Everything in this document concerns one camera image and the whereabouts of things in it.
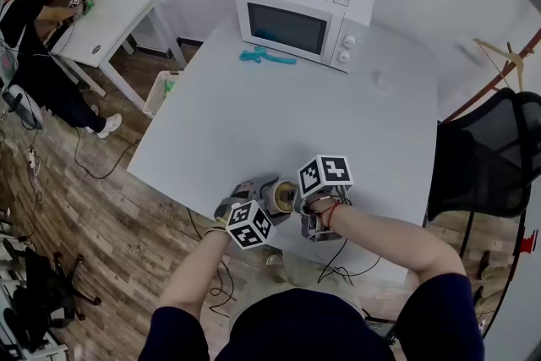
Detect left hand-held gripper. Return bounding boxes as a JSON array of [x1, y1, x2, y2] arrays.
[[214, 175, 294, 251]]

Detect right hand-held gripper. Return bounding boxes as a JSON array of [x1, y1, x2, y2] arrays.
[[291, 154, 354, 244]]

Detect beige cup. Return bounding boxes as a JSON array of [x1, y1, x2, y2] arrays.
[[269, 179, 300, 215]]

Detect person's right forearm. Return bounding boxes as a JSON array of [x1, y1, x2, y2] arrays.
[[305, 198, 467, 289]]

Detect person's left forearm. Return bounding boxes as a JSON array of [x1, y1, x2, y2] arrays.
[[156, 225, 232, 320]]

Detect person's beige trousers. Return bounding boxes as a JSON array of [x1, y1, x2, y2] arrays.
[[230, 250, 369, 322]]

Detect person's dark navy shirt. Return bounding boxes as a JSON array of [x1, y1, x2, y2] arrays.
[[138, 272, 485, 361]]

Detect teal rubber gloves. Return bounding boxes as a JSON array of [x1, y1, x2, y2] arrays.
[[238, 46, 298, 67]]

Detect black waist device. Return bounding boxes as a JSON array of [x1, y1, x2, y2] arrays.
[[364, 319, 399, 346]]

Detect white slatted basket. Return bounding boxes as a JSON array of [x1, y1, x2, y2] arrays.
[[142, 70, 183, 119]]

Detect black mesh office chair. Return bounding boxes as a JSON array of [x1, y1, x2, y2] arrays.
[[425, 87, 541, 260]]

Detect white microwave oven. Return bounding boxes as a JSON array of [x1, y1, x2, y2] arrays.
[[234, 0, 375, 74]]

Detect red curved metal pole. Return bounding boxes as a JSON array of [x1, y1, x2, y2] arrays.
[[441, 27, 541, 123]]

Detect red plastic object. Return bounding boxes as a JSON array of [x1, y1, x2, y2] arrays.
[[516, 227, 540, 255]]

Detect small white table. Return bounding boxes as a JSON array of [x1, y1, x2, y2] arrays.
[[49, 0, 188, 113]]

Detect black swivel chair base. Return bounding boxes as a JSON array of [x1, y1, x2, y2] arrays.
[[11, 251, 103, 353]]

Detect wooden clothes hanger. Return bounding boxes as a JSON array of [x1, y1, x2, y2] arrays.
[[472, 37, 526, 92]]

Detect grey white chair seat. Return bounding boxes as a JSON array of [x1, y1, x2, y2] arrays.
[[0, 84, 46, 131]]

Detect red string bracelet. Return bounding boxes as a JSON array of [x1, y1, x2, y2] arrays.
[[308, 200, 342, 226]]

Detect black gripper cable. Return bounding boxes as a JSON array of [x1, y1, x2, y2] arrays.
[[185, 206, 238, 317], [316, 238, 382, 287]]

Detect black floor cable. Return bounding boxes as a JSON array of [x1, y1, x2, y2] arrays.
[[73, 126, 141, 181]]

